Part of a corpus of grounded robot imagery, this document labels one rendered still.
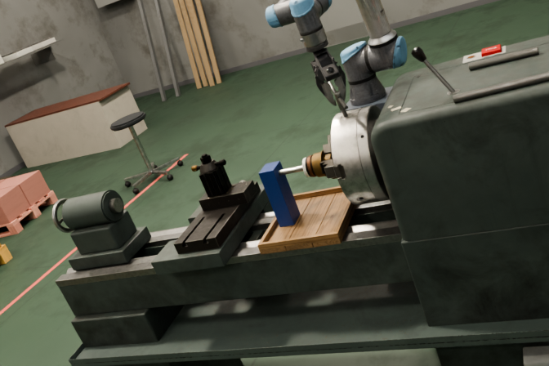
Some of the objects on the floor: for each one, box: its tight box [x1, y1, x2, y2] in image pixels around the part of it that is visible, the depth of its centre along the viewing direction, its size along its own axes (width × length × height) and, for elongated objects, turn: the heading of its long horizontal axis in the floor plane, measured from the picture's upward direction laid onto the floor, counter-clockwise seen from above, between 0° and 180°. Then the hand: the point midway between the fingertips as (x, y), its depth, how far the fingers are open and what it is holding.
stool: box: [110, 111, 183, 194], centre depth 633 cm, size 64×67×71 cm
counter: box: [4, 83, 148, 168], centre depth 905 cm, size 66×206×73 cm, turn 108°
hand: (338, 100), depth 198 cm, fingers closed
